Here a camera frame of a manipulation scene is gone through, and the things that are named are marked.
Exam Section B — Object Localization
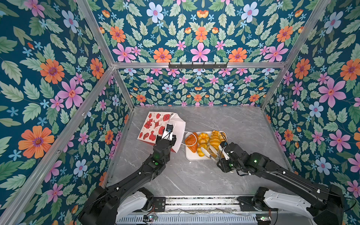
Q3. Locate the small yellow fake bun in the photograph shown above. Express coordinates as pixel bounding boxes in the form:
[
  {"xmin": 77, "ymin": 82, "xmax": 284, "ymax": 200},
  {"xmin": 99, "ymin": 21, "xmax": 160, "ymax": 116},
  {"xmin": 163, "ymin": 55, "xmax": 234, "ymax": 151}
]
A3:
[{"xmin": 197, "ymin": 144, "xmax": 207, "ymax": 157}]

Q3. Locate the yellow bundt fake bread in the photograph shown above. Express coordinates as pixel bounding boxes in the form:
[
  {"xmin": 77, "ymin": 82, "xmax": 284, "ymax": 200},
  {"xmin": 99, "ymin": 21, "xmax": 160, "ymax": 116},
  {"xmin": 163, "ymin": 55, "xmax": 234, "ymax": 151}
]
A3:
[{"xmin": 198, "ymin": 133, "xmax": 210, "ymax": 145}]

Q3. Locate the orange fake bread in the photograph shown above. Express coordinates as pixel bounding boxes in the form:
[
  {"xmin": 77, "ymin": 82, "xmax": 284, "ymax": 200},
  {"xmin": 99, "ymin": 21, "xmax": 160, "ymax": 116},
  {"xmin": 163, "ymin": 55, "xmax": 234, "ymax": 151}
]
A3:
[{"xmin": 185, "ymin": 132, "xmax": 198, "ymax": 153}]

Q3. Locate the red white paper bag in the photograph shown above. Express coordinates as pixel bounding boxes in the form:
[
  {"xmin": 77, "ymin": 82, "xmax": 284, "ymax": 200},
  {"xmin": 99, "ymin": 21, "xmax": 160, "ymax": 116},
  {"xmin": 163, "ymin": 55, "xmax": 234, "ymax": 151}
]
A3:
[{"xmin": 137, "ymin": 111, "xmax": 186, "ymax": 153}]

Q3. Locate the golden croissant fake bread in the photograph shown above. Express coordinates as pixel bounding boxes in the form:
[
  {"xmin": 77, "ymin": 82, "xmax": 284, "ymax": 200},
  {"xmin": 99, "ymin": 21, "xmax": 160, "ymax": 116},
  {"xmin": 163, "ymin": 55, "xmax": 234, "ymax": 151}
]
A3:
[{"xmin": 209, "ymin": 130, "xmax": 221, "ymax": 151}]

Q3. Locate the long yellow fake bread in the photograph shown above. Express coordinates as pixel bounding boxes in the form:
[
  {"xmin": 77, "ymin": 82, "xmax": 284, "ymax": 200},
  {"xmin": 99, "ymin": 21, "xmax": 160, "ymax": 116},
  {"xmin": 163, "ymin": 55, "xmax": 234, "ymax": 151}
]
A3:
[{"xmin": 219, "ymin": 132, "xmax": 227, "ymax": 148}]

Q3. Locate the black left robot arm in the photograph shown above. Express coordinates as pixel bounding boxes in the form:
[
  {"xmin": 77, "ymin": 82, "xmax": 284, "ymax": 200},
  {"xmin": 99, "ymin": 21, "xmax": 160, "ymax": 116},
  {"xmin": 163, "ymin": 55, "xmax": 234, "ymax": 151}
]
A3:
[{"xmin": 78, "ymin": 133, "xmax": 176, "ymax": 225}]

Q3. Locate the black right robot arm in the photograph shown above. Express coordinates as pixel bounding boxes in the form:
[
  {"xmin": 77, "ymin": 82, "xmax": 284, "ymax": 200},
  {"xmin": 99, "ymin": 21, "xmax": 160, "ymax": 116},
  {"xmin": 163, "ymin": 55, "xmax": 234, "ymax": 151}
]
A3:
[{"xmin": 201, "ymin": 142, "xmax": 345, "ymax": 225}]

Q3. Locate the white plastic tray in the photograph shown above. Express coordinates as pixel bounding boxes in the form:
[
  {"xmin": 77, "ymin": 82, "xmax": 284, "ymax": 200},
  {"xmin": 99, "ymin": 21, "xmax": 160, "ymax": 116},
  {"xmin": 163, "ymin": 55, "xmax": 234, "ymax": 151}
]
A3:
[{"xmin": 184, "ymin": 130, "xmax": 227, "ymax": 161}]

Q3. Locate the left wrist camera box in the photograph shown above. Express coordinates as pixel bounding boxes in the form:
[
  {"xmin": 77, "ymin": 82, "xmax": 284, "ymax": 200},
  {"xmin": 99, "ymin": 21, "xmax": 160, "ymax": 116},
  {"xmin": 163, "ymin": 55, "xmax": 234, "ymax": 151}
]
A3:
[{"xmin": 162, "ymin": 124, "xmax": 174, "ymax": 141}]

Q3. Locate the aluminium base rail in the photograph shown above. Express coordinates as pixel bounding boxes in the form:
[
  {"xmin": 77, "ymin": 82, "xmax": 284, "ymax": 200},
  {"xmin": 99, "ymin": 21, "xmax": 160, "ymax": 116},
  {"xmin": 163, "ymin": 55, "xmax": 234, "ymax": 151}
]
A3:
[{"xmin": 127, "ymin": 195, "xmax": 321, "ymax": 214}]

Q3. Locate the black hook rail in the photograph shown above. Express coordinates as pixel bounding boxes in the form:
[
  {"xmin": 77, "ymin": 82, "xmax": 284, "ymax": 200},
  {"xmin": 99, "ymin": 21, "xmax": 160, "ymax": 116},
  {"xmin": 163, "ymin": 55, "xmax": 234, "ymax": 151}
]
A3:
[{"xmin": 168, "ymin": 62, "xmax": 228, "ymax": 70}]

